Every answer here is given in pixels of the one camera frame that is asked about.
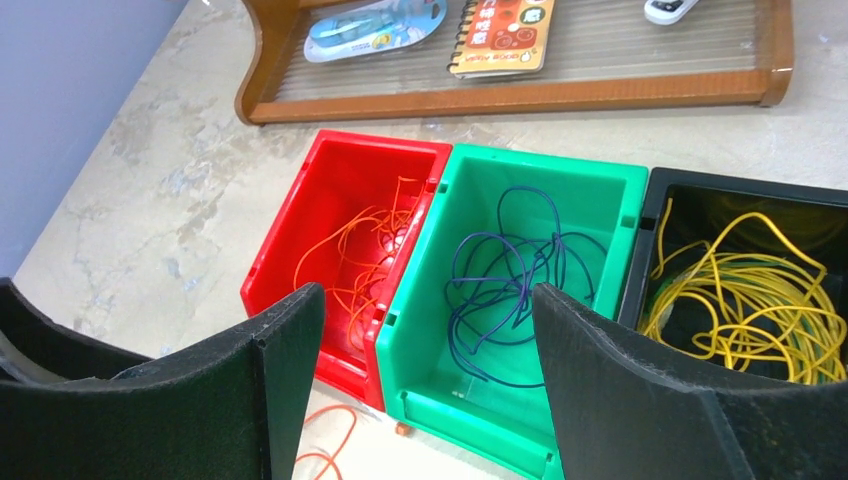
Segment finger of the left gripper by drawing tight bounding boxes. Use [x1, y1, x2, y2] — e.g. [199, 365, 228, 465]
[1, 277, 150, 383]

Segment black plastic bin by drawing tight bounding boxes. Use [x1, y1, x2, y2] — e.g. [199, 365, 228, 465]
[617, 166, 848, 386]

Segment white stapler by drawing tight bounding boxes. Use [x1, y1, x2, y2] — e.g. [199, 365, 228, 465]
[643, 0, 699, 26]

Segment yellow cables in black bin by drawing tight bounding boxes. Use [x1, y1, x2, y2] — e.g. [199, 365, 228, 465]
[639, 197, 848, 386]

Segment orange cable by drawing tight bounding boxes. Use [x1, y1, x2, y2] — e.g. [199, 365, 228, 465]
[292, 176, 425, 480]

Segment purple cable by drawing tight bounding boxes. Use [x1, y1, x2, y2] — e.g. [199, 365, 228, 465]
[445, 186, 609, 390]

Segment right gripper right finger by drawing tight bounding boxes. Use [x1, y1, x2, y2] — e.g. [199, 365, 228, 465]
[533, 283, 847, 479]

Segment wooden three-tier shelf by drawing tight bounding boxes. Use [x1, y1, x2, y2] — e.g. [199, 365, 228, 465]
[235, 1, 794, 125]

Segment blue correction tape package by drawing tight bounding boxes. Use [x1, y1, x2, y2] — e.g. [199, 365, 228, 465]
[303, 0, 448, 63]

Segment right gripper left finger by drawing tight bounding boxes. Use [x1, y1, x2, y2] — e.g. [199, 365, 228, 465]
[1, 283, 325, 479]

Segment orange spiral notebook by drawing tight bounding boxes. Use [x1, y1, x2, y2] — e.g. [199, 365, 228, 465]
[447, 0, 556, 79]

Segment green plastic bin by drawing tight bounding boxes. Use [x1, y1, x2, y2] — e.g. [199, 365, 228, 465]
[376, 145, 648, 479]

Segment red plastic bin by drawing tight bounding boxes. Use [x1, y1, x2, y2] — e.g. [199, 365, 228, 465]
[240, 130, 452, 411]

